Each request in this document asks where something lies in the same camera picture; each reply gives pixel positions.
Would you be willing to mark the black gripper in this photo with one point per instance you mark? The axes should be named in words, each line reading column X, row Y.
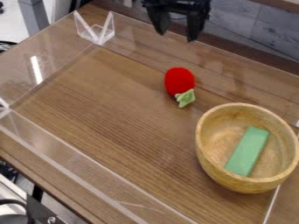
column 158, row 16

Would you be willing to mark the red plush strawberry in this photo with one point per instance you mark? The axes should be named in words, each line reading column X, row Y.
column 178, row 83

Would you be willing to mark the wooden bowl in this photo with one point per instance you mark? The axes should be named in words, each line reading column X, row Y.
column 218, row 130

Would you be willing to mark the green rectangular block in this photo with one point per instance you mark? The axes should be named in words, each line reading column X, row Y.
column 248, row 149

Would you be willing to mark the black metal table leg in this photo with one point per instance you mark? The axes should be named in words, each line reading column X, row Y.
column 37, row 193

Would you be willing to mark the clear acrylic corner bracket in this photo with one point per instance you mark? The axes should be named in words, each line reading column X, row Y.
column 94, row 33

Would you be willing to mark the clear acrylic tray wall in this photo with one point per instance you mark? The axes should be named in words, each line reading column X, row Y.
column 92, row 130

